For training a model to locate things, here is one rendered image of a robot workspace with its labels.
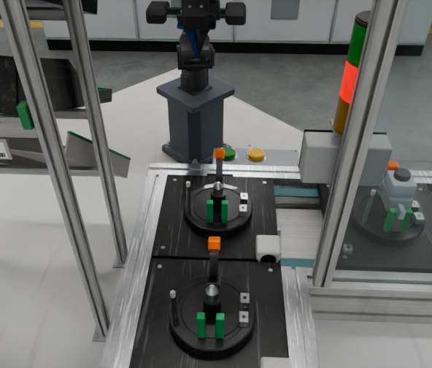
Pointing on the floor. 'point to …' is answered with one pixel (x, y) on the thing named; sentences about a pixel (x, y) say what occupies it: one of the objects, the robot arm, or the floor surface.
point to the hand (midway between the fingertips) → (197, 39)
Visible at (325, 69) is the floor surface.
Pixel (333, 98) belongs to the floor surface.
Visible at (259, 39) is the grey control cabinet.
